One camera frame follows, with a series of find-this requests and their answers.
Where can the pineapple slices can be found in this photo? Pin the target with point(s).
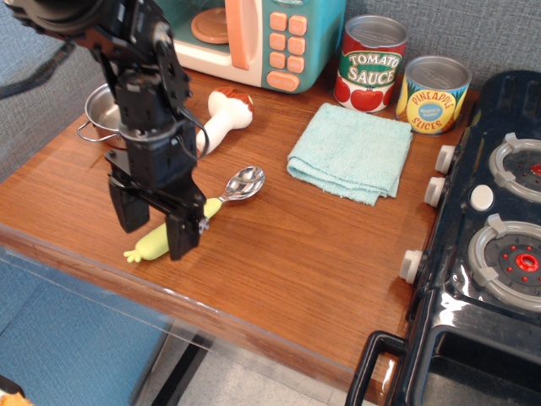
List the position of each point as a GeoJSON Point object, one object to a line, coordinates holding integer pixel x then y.
{"type": "Point", "coordinates": [432, 93]}

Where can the black toy stove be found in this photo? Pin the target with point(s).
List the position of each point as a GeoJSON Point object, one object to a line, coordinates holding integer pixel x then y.
{"type": "Point", "coordinates": [473, 334]}

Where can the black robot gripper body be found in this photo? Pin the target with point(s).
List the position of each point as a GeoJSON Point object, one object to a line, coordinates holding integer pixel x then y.
{"type": "Point", "coordinates": [160, 167]}

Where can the white toy mushroom brown cap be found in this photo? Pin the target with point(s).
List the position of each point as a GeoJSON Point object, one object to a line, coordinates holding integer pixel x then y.
{"type": "Point", "coordinates": [229, 109]}

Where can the teal toy microwave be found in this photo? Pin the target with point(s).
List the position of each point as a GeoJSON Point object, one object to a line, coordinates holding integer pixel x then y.
{"type": "Point", "coordinates": [277, 45]}

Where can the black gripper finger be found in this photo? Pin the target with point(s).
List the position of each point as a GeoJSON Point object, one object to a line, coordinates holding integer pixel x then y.
{"type": "Point", "coordinates": [132, 212]}
{"type": "Point", "coordinates": [182, 234]}

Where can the orange object at corner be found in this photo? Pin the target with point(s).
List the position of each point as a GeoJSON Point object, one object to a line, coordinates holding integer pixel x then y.
{"type": "Point", "coordinates": [12, 394]}

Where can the spoon with yellow handle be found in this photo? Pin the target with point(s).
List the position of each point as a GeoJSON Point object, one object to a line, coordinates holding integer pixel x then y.
{"type": "Point", "coordinates": [241, 186]}

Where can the tomato sauce can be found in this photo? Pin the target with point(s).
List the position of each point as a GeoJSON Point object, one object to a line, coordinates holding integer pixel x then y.
{"type": "Point", "coordinates": [372, 52]}

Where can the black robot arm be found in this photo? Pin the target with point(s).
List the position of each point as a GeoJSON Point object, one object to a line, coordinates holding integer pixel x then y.
{"type": "Point", "coordinates": [132, 41]}

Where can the small steel pot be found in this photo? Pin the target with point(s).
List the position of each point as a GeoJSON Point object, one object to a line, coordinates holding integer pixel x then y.
{"type": "Point", "coordinates": [102, 119]}

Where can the light blue folded cloth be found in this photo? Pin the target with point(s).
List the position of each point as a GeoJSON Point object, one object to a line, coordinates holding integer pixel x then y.
{"type": "Point", "coordinates": [351, 154]}

